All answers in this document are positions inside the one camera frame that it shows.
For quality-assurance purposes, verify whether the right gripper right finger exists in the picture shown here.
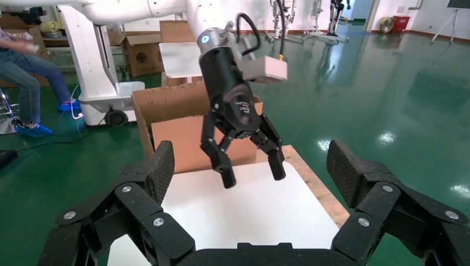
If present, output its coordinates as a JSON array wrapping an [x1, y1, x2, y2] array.
[[326, 139, 470, 266]]

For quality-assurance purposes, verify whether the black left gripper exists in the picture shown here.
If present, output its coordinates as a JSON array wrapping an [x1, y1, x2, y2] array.
[[199, 46, 288, 190]]

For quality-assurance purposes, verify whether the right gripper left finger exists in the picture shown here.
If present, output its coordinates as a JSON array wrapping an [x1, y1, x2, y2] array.
[[37, 140, 196, 266]]

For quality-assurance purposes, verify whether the large open cardboard box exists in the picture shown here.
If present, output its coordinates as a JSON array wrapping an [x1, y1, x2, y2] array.
[[131, 80, 264, 174]]

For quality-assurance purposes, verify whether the printed open cardboard box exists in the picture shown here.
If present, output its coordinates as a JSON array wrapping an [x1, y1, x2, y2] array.
[[113, 33, 165, 78]]

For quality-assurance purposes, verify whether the red box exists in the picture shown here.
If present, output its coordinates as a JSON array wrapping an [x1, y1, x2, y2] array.
[[392, 15, 412, 34]]

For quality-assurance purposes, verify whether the white side table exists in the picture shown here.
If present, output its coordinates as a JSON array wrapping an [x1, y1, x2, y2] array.
[[158, 41, 205, 88]]

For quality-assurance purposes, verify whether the blue shoe cover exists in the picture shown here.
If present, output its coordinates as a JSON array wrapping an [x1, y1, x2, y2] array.
[[14, 122, 54, 139], [56, 99, 83, 113]]

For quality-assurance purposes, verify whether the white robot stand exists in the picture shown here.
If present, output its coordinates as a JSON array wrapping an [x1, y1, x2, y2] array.
[[264, 0, 306, 45], [304, 0, 350, 45]]

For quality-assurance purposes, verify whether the flat brown cardboard sheet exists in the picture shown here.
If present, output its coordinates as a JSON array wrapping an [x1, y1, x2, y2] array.
[[159, 20, 198, 43]]

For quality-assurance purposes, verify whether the white robot column base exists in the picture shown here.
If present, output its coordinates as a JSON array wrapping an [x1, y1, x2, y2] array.
[[57, 4, 146, 128]]

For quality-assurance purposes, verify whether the black humanoid robot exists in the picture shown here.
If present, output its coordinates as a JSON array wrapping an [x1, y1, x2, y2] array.
[[328, 0, 352, 38]]

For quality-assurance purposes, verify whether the person in blue jeans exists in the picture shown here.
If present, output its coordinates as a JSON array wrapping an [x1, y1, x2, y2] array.
[[0, 27, 82, 139]]

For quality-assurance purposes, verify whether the white tripod with screen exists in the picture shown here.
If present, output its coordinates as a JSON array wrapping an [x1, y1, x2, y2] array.
[[430, 0, 470, 45]]

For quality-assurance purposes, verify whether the yellow bag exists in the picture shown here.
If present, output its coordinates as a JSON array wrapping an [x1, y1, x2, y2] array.
[[39, 20, 62, 34]]

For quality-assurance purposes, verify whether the black floor cable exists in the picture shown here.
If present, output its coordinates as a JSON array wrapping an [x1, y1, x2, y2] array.
[[14, 124, 97, 156]]

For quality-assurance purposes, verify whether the white floor cable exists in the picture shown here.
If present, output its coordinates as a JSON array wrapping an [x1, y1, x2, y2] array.
[[69, 84, 86, 121]]

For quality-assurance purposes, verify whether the long black camera cable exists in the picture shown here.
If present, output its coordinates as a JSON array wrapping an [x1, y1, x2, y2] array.
[[274, 0, 288, 62]]

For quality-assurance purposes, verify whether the short black looped cable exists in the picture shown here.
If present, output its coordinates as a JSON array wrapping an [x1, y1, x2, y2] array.
[[234, 12, 263, 58]]

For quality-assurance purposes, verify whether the metal chair frame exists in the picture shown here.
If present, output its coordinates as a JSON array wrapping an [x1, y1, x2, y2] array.
[[0, 87, 20, 135]]

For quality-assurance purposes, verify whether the yellow hose reel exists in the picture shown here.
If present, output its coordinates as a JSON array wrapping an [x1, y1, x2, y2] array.
[[379, 16, 395, 34]]

